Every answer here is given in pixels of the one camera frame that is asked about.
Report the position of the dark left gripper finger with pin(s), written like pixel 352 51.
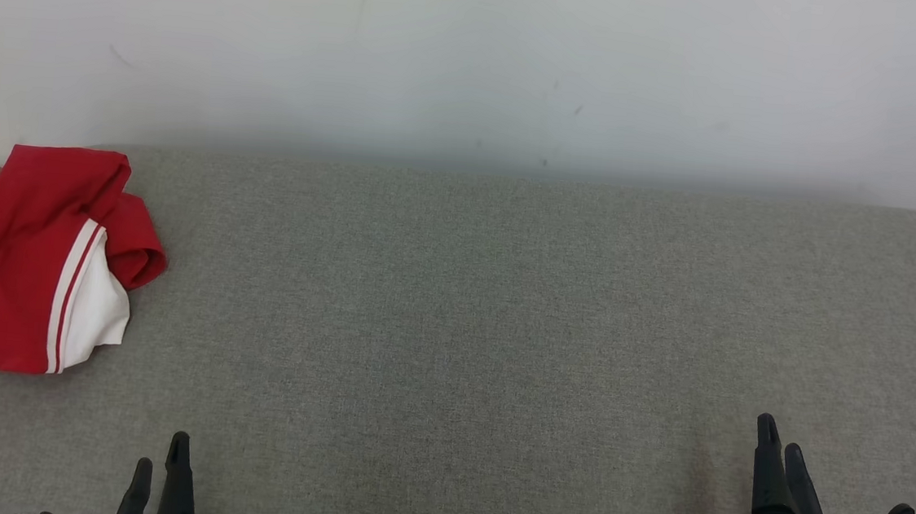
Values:
pixel 135 501
pixel 176 496

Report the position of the red basketball jersey white sleeves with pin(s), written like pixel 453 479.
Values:
pixel 20 312

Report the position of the red shorts white stripe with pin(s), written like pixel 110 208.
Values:
pixel 64 173

